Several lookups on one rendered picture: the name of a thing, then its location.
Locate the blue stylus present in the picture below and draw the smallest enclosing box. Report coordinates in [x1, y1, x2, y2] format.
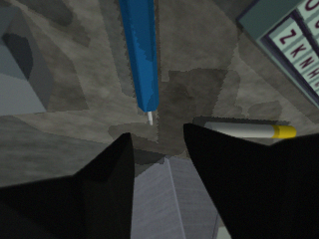
[119, 0, 160, 125]

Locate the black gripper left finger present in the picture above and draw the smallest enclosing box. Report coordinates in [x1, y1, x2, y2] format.
[0, 132, 135, 239]

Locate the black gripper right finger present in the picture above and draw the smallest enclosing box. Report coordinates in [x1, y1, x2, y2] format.
[183, 123, 319, 239]

